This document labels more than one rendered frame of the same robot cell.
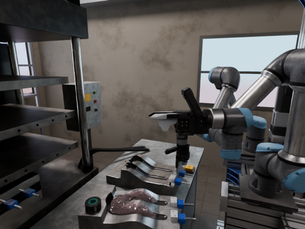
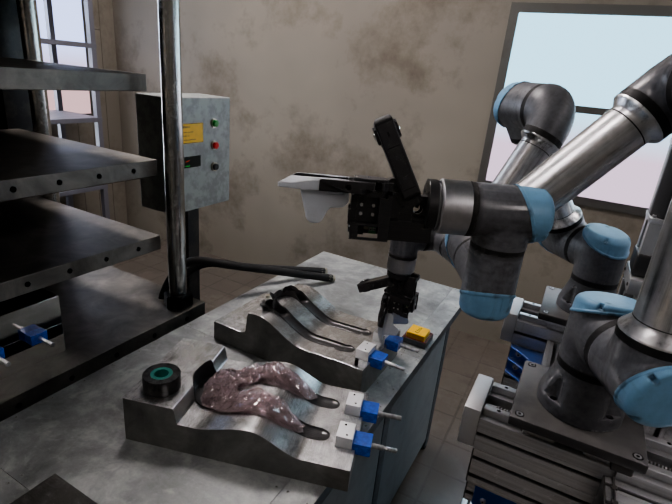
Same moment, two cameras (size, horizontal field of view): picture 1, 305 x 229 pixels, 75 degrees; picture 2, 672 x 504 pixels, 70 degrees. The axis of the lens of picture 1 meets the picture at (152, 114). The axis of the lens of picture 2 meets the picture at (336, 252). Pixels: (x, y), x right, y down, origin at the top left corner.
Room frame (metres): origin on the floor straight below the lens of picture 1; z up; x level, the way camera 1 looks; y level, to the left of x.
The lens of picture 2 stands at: (0.03, -0.13, 1.60)
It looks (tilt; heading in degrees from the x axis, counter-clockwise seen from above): 21 degrees down; 5
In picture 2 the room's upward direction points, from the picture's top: 5 degrees clockwise
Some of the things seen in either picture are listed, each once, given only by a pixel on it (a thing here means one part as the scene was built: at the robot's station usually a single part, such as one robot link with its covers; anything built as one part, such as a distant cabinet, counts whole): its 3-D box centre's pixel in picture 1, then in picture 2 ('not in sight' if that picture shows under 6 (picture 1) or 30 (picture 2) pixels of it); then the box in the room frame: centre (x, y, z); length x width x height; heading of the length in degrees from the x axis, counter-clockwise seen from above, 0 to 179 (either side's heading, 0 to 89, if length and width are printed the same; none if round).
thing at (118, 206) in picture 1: (133, 201); (258, 388); (0.94, 0.10, 0.90); 0.26 x 0.18 x 0.08; 85
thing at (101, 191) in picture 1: (132, 208); (255, 405); (0.93, 0.11, 0.86); 0.50 x 0.26 x 0.11; 85
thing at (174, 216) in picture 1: (183, 218); (366, 444); (0.86, -0.16, 0.86); 0.13 x 0.05 x 0.05; 85
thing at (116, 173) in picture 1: (145, 171); (306, 327); (1.29, 0.05, 0.87); 0.50 x 0.26 x 0.14; 68
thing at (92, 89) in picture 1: (88, 159); (189, 282); (1.76, 0.62, 0.74); 0.30 x 0.22 x 1.47; 158
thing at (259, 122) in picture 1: (255, 126); (600, 252); (1.32, -0.72, 1.20); 0.13 x 0.12 x 0.14; 22
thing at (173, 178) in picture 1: (179, 181); (381, 360); (1.14, -0.18, 0.89); 0.13 x 0.05 x 0.05; 68
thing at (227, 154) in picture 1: (228, 142); (487, 274); (0.71, -0.29, 1.34); 0.11 x 0.08 x 0.11; 5
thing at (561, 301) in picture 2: (254, 142); (590, 292); (1.31, -0.72, 1.09); 0.15 x 0.15 x 0.10
